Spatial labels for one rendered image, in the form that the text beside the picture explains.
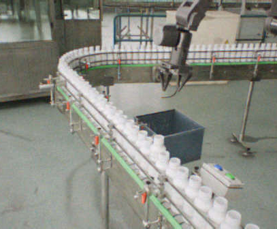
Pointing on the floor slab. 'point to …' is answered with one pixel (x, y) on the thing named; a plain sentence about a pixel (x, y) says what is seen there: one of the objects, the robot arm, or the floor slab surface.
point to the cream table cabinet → (212, 33)
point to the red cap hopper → (130, 30)
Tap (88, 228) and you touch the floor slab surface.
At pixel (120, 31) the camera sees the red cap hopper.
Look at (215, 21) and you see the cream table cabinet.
